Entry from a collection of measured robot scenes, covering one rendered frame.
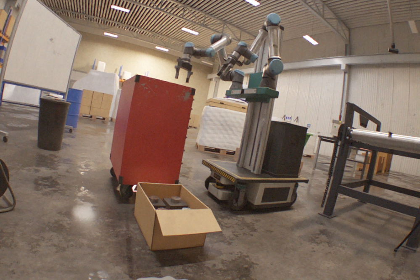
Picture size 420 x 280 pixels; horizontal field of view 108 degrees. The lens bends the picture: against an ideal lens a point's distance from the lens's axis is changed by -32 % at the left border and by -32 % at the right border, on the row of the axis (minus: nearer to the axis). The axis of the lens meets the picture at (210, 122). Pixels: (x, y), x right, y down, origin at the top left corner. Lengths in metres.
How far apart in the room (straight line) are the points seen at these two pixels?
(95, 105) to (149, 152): 7.23
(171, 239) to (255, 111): 1.52
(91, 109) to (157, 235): 7.81
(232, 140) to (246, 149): 3.02
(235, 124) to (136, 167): 3.89
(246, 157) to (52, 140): 2.31
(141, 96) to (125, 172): 0.54
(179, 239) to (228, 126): 4.22
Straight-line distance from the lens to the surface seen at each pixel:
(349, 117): 2.35
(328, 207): 2.40
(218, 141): 5.21
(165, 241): 1.22
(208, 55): 1.86
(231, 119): 5.22
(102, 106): 8.79
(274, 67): 1.77
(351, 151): 6.94
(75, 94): 5.31
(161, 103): 1.60
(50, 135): 2.94
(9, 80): 3.37
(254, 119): 2.25
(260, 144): 2.05
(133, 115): 1.56
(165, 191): 1.56
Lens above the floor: 0.71
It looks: level
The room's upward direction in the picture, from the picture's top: 11 degrees clockwise
